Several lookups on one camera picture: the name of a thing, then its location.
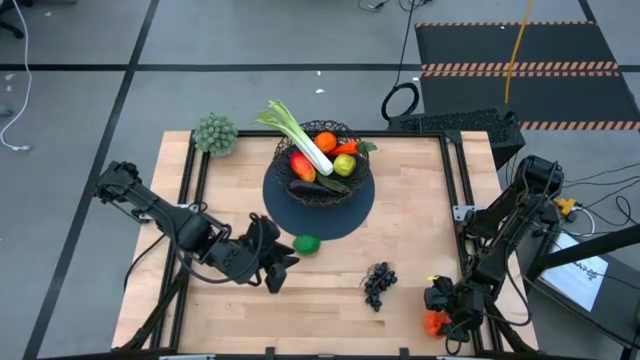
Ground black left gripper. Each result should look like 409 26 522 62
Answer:
244 213 300 295

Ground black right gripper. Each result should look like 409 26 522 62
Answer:
424 274 487 342

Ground green lime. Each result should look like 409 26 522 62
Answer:
292 233 322 256

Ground small orange pumpkin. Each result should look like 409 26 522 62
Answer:
423 309 452 339

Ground dark purple grape bunch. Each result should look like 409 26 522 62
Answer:
362 261 399 313

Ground red yellow mango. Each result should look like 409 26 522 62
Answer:
289 151 318 183

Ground yellow green apple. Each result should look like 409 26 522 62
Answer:
333 153 358 178

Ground green white leek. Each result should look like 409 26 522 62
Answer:
252 99 335 177

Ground orange fruit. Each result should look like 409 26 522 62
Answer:
313 131 339 154

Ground orange carrot with green top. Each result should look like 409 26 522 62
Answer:
327 139 380 158

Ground round dark blue placemat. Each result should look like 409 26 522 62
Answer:
262 159 376 241

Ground white paper sheet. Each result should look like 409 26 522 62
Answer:
539 232 610 312

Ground yellow plug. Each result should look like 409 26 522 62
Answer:
552 197 579 218

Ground green potted succulent plant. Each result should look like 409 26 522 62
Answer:
192 112 240 158

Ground dark grey cart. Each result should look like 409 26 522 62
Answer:
517 219 640 360

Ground black perforated computer case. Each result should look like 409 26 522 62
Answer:
388 107 527 170

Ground black hazard striped floor mat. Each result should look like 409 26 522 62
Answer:
414 20 640 132

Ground black chair base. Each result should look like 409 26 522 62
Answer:
0 0 25 40

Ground dark wire lattice basket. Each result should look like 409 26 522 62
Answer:
271 119 375 208

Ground black arm base cable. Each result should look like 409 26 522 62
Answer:
122 232 171 292

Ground black floor cables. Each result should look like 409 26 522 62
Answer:
562 159 640 237

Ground black cable with coil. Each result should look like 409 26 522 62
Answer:
380 0 421 122

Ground yellow hanging cable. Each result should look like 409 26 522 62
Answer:
503 0 535 105

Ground white floor cable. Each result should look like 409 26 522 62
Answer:
0 0 34 152

